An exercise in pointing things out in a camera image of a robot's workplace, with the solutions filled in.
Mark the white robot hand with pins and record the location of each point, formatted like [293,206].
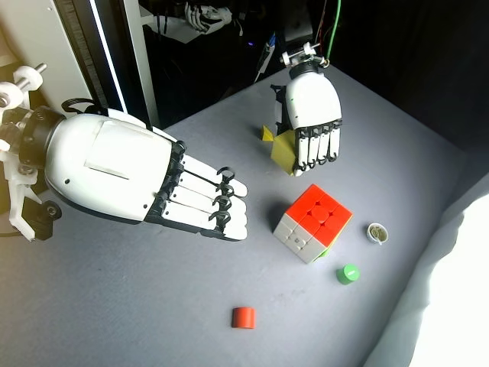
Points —
[107,164]
[313,99]

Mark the large yellow block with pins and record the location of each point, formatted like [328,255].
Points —
[282,153]

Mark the small yellow wedge block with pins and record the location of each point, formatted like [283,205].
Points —
[265,134]

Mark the Rubik's cube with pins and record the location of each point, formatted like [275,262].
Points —
[317,214]

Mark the spare white robot hand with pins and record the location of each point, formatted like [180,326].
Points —
[206,17]

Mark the green cylinder block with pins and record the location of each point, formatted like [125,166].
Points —
[347,274]

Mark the red half-cylinder block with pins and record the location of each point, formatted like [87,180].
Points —
[243,318]

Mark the grey table cloth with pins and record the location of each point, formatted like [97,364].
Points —
[153,286]

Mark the small bowl with spoon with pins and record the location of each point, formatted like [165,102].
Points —
[378,233]

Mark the white robot body column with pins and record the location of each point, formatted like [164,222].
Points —
[38,30]

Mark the white backdrop sheet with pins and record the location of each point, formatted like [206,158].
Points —
[458,286]

